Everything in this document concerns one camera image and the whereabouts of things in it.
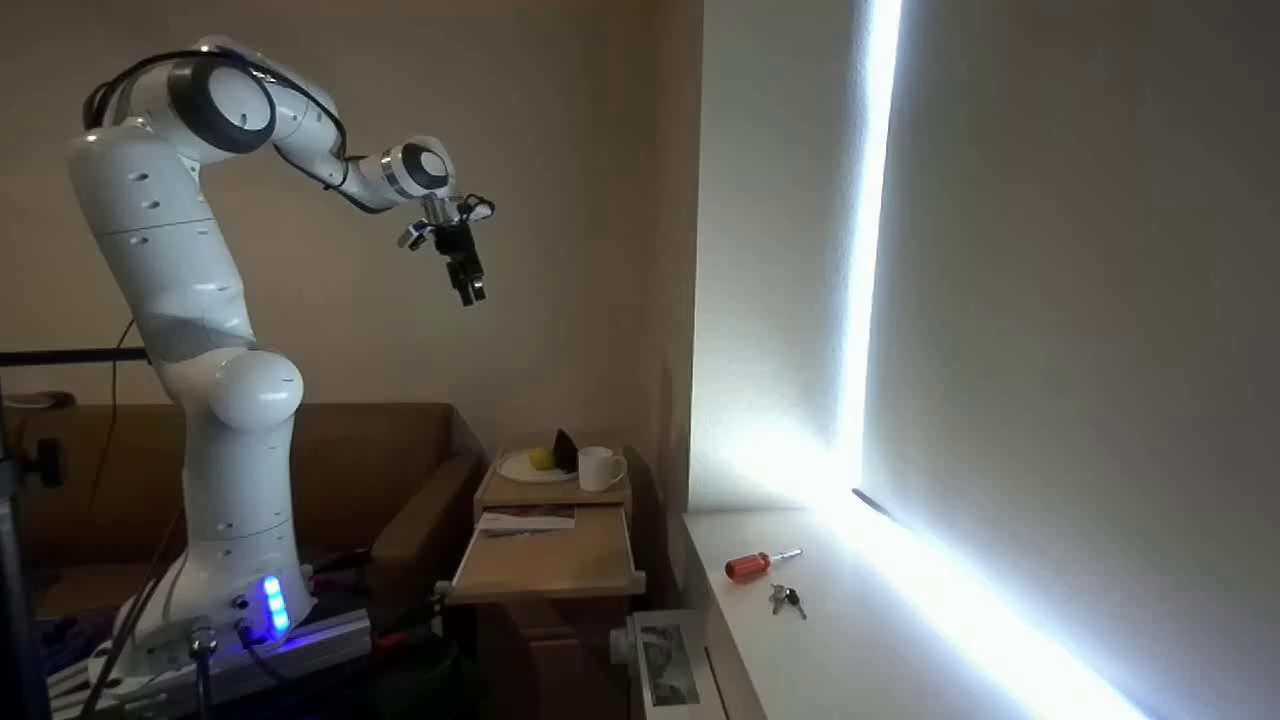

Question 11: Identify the narrow white roller blind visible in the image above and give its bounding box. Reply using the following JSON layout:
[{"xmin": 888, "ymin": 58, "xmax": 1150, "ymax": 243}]
[{"xmin": 686, "ymin": 0, "xmax": 871, "ymax": 510}]

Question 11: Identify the white box with dark inside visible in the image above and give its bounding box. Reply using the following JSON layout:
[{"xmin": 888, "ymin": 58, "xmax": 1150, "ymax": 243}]
[{"xmin": 608, "ymin": 606, "xmax": 712, "ymax": 720}]

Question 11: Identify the white windowsill ledge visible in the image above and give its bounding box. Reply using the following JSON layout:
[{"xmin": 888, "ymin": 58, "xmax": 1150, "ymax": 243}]
[{"xmin": 680, "ymin": 501, "xmax": 1150, "ymax": 720}]

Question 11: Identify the wooden side table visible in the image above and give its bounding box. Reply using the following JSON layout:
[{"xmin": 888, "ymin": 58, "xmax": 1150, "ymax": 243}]
[{"xmin": 444, "ymin": 454, "xmax": 653, "ymax": 720}]

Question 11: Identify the black horizontal camera pole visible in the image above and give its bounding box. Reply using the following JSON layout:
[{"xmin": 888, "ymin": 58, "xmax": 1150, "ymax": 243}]
[{"xmin": 0, "ymin": 343, "xmax": 150, "ymax": 372}]

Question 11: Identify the bunch of keys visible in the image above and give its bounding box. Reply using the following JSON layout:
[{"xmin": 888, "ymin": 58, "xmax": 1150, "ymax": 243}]
[{"xmin": 763, "ymin": 579, "xmax": 812, "ymax": 623}]

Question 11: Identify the wide white roller blind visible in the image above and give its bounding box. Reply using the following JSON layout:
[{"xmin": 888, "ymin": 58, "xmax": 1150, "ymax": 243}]
[{"xmin": 857, "ymin": 0, "xmax": 1280, "ymax": 720}]

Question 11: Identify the white mug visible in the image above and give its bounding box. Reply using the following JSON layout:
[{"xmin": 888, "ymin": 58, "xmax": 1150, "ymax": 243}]
[{"xmin": 571, "ymin": 444, "xmax": 631, "ymax": 497}]

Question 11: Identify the thin black hanging cable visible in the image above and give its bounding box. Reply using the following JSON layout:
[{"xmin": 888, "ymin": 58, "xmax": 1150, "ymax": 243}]
[{"xmin": 99, "ymin": 314, "xmax": 138, "ymax": 540}]

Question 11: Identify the white plate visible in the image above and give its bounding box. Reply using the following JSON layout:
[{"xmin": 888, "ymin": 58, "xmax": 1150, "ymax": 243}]
[{"xmin": 497, "ymin": 444, "xmax": 582, "ymax": 489}]

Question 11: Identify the flat white paper item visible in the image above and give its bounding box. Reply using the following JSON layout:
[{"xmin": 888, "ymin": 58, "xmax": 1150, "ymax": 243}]
[{"xmin": 475, "ymin": 510, "xmax": 580, "ymax": 540}]

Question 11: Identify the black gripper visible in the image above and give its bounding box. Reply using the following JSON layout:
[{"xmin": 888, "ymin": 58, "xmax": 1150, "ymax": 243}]
[{"xmin": 397, "ymin": 191, "xmax": 500, "ymax": 306}]

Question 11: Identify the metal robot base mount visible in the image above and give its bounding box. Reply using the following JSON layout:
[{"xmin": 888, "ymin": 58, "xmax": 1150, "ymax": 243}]
[{"xmin": 47, "ymin": 600, "xmax": 378, "ymax": 720}]

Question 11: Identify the orange handled screwdriver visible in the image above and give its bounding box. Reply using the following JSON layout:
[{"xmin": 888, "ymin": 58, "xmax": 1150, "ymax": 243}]
[{"xmin": 719, "ymin": 542, "xmax": 807, "ymax": 582}]

